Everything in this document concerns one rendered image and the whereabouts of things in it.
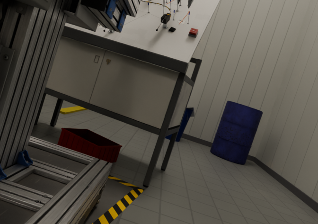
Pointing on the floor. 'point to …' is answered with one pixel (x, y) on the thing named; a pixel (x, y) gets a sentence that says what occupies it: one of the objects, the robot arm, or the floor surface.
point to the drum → (236, 132)
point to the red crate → (89, 144)
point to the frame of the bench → (164, 131)
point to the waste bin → (183, 123)
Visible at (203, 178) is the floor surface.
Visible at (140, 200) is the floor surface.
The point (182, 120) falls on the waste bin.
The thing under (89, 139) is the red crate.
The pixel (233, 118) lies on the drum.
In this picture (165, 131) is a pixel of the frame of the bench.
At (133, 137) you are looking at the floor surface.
